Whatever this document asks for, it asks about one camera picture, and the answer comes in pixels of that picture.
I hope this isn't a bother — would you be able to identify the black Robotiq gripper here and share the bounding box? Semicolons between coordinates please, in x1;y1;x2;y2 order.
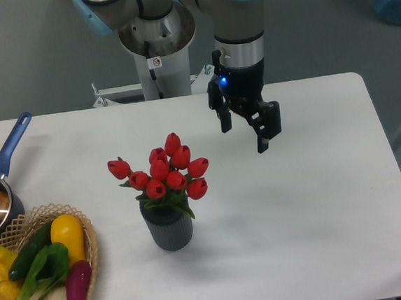
207;48;282;153

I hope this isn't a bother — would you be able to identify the red tulip bouquet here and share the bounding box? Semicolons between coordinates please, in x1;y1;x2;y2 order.
107;133;209;219

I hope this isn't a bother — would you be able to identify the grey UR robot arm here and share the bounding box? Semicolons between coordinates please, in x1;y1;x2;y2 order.
72;0;281;152

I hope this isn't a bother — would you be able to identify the dark grey ribbed vase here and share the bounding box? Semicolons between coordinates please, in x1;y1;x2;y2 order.
139;201;193;252

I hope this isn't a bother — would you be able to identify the yellow squash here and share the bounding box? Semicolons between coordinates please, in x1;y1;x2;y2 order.
50;214;85;267

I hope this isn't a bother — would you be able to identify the purple eggplant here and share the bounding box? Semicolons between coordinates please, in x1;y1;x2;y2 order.
66;260;92;300

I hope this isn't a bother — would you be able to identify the woven wicker basket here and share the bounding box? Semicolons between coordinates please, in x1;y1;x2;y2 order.
0;203;99;300

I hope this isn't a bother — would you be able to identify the green bok choy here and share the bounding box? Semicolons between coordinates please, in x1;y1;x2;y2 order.
16;243;69;300

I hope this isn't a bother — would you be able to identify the green cucumber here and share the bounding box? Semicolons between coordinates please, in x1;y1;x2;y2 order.
8;221;52;282

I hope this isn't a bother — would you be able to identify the white metal base frame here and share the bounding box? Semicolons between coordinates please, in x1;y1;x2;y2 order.
92;64;214;108

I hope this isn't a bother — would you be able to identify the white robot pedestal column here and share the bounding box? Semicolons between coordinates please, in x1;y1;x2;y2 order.
118;4;196;101

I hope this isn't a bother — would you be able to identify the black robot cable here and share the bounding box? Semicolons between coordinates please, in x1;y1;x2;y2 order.
143;39;165;101

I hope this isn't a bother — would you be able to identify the blue handled saucepan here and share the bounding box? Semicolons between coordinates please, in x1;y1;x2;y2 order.
0;112;32;236

